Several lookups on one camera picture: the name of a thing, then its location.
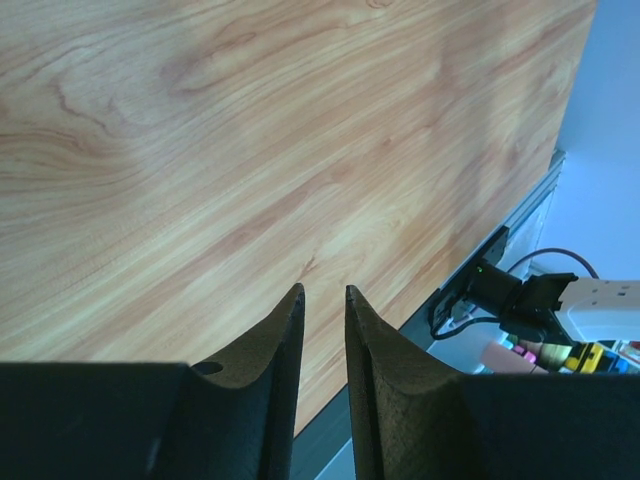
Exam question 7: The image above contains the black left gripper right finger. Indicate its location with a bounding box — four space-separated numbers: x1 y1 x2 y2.
344 284 496 480

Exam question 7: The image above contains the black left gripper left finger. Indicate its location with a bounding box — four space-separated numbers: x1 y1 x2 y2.
150 283 305 479

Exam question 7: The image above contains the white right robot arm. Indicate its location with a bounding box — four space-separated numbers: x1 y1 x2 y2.
465 263 639 346

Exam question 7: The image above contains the black cloth strip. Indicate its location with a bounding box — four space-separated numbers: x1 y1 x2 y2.
292 279 481 480

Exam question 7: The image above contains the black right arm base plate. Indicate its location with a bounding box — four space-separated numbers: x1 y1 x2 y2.
427 226 513 335

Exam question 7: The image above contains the aluminium mounting rail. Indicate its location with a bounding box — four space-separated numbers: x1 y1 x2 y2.
479 149 569 281

